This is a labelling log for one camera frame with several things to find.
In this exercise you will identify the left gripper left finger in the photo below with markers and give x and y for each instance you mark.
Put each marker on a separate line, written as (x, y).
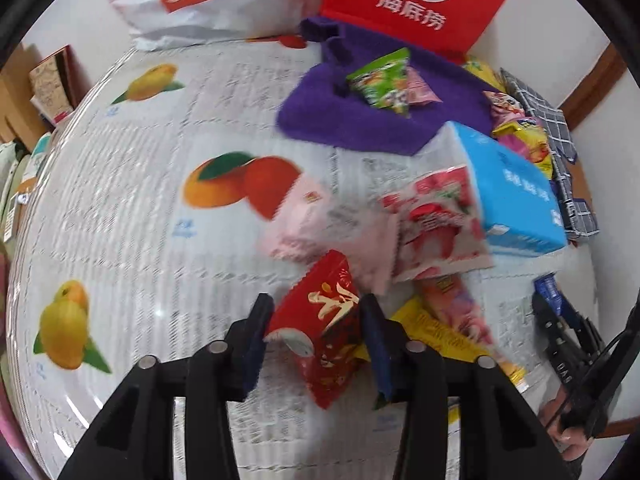
(131, 437)

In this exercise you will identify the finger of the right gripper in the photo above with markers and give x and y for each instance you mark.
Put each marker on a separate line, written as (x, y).
(562, 352)
(548, 288)

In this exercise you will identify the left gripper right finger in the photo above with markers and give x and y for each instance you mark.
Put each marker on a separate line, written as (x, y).
(500, 435)

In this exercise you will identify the red toy story snack stick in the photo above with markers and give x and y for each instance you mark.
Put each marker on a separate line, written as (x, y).
(448, 300)

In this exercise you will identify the strawberry white snack packet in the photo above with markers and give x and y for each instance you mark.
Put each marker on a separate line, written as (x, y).
(440, 229)

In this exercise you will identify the yellow triangular snack packet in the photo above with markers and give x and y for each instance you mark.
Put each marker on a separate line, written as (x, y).
(421, 326)

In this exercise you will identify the pink yellow sweet potato sticks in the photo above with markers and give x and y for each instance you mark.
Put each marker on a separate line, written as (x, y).
(528, 139)

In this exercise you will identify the panda snack packet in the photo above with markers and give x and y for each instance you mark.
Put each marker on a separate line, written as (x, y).
(503, 108)

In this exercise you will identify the red small snack packet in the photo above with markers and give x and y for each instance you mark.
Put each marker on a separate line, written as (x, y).
(318, 320)

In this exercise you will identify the pink white pastry packet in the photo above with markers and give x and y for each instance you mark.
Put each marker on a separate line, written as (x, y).
(311, 221)

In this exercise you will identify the green snack packet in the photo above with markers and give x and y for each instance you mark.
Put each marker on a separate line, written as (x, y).
(383, 82)

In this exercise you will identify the small pink candy packet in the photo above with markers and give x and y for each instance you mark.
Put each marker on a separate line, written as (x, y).
(419, 92)

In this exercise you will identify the person right hand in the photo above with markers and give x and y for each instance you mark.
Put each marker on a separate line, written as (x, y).
(571, 441)

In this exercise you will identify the grey checked star cloth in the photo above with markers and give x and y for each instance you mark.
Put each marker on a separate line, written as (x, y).
(580, 222)

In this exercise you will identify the blue tissue pack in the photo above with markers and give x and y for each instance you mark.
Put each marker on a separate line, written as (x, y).
(519, 212)

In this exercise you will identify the fruit print tablecloth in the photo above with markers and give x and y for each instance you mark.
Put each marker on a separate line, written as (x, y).
(164, 278)

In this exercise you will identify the yellow chips bag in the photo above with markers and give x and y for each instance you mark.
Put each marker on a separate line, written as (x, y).
(484, 71)

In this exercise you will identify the purple towel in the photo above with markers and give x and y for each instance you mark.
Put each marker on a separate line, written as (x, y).
(322, 109)

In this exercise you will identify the wooden furniture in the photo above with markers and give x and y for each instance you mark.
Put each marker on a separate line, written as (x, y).
(20, 120)

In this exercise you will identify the patterned box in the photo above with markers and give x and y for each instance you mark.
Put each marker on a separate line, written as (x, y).
(55, 90)

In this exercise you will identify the brown wooden door frame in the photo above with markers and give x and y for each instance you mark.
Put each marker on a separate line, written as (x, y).
(594, 87)

